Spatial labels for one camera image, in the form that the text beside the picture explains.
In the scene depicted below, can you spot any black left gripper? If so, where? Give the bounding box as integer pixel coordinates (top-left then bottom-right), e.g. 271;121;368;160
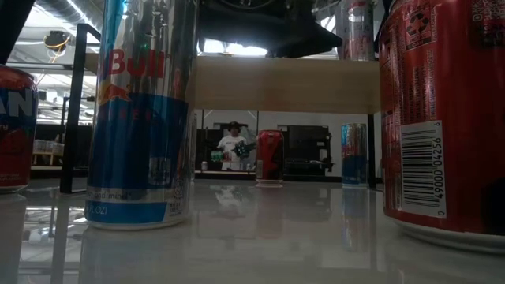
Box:
198;0;342;59

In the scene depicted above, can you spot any red Coca-Cola can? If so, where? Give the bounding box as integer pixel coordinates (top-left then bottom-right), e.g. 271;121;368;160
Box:
255;129;285;187
379;0;505;253

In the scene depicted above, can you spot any blue silver Red Bull can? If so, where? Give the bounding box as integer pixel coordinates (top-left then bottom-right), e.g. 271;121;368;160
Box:
341;122;368;187
84;0;200;230

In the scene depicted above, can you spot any black metal shelf leg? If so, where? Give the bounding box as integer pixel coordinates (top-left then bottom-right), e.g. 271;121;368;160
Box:
366;113;376;189
58;22;102;195

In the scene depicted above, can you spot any black background cabinet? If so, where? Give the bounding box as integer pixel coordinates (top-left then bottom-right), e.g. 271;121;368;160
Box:
280;124;335;178

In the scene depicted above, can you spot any person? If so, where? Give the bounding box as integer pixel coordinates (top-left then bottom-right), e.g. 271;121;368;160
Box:
216;121;249;171

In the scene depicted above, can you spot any dark background cabinet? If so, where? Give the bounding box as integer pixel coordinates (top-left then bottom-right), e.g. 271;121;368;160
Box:
196;128;222;171

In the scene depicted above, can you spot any wooden background table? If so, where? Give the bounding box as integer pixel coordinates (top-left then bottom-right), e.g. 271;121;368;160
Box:
31;140;66;166

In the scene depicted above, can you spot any red can with blue band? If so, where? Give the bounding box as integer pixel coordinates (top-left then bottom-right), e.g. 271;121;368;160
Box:
0;65;39;194

